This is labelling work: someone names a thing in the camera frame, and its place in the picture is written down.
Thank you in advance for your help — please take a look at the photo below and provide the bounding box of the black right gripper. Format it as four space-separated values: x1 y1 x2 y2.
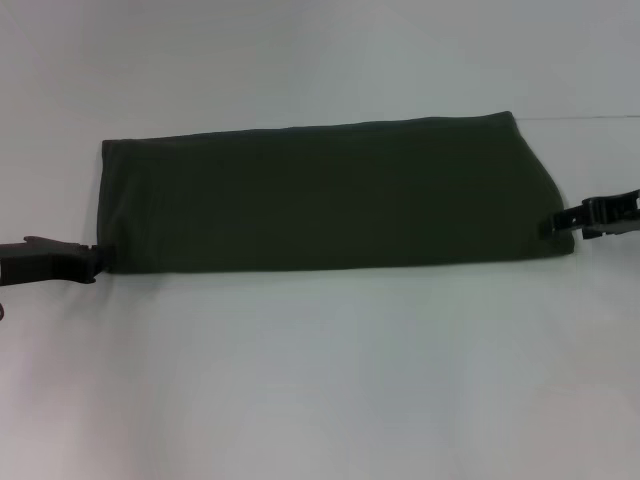
541 188 640 241

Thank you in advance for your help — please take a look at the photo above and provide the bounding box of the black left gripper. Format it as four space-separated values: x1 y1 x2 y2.
0 235 115 290

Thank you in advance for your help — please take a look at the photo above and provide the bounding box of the dark green t-shirt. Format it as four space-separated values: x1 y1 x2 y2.
97 110 577 276

